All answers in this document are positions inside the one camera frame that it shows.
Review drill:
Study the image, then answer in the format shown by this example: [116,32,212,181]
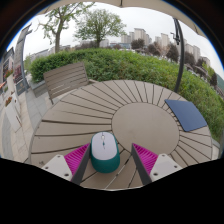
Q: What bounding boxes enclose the grey concrete bed wall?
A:
[31,79,223,160]

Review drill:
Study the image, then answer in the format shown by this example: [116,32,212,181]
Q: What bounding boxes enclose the full-crowned green tree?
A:
[73,8,128,48]

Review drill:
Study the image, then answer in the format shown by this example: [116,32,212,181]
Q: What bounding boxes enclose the dark blue mouse pad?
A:
[164,98,208,133]

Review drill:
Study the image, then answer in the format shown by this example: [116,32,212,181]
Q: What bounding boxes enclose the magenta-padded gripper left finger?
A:
[40,143,92,186]

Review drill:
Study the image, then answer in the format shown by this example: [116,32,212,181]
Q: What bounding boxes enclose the thin-crowned bare-trunk tree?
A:
[38,2,96,54]

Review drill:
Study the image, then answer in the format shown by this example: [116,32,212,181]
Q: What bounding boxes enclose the beige parasol canopy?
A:
[39,0,208,39]

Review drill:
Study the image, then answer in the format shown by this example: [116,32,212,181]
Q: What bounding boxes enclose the grey-brown slatted chair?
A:
[43,61,98,105]

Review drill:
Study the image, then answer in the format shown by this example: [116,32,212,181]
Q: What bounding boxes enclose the group of high-rise buildings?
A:
[120,27,212,68]

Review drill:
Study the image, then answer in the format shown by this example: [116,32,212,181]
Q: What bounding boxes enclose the white planter box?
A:
[3,96,23,134]

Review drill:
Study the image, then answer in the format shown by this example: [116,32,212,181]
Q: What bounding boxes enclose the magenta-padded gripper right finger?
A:
[130,142,184,186]

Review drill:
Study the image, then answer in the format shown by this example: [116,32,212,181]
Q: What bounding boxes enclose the white and teal computer mouse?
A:
[90,131,121,174]

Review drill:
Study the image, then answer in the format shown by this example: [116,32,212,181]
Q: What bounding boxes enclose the tall grey sign pillar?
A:
[13,23,34,96]

